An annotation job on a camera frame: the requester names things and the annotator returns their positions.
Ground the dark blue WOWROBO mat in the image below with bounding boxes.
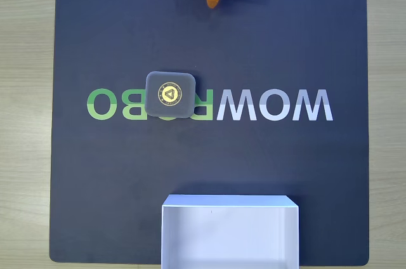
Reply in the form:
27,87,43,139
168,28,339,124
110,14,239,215
49,0,370,265

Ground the grey square case gold logo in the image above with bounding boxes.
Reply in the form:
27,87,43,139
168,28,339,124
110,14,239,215
145,71,197,119

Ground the white cardboard box bin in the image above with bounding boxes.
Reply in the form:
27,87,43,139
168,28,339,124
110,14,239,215
160,194,300,269

